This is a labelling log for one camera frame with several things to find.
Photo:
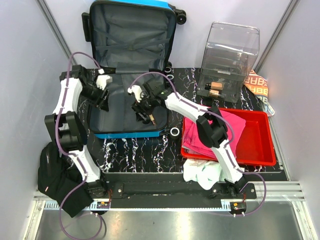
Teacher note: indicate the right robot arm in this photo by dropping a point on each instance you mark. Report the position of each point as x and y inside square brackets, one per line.
[211, 127]

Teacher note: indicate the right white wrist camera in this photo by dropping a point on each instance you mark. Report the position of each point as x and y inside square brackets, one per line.
[137, 91]

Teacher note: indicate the magenta pink cloth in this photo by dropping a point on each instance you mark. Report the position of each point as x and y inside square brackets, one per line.
[192, 142]

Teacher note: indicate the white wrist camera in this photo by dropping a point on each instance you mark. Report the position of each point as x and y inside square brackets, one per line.
[103, 80]
[137, 91]

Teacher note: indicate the black cloth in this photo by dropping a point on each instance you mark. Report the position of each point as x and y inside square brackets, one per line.
[56, 178]

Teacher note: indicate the orange white printed bag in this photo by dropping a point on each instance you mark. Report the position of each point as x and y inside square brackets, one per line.
[259, 87]

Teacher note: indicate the red plastic tray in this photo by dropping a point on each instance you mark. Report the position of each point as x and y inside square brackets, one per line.
[255, 146]

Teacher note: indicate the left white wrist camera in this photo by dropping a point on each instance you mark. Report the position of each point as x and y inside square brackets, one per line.
[103, 80]

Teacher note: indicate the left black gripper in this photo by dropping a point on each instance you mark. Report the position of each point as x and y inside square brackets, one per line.
[101, 103]

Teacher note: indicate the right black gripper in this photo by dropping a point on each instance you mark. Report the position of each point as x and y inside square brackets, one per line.
[138, 107]

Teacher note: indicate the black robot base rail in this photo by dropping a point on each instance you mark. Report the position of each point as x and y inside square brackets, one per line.
[168, 191]

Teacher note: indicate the black round compact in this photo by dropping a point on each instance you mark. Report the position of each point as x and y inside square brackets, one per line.
[146, 121]

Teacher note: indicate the black marble pattern mat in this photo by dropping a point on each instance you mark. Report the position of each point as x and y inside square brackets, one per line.
[159, 154]

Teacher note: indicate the clear plastic drawer organizer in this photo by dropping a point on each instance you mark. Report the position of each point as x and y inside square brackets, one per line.
[230, 53]

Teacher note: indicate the white mint cloth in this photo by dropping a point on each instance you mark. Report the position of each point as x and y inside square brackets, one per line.
[205, 173]

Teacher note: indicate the blue hard-shell suitcase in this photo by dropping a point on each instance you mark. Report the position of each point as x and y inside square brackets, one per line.
[132, 41]

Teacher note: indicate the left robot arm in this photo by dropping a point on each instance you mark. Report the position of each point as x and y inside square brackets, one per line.
[66, 129]

